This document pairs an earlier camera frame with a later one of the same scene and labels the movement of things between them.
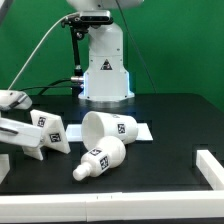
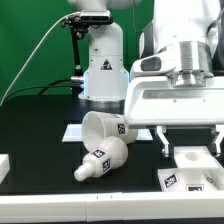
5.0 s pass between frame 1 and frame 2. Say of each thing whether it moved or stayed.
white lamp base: moved
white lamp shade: stayed
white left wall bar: stayed
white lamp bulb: stayed
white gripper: moved
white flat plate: stayed
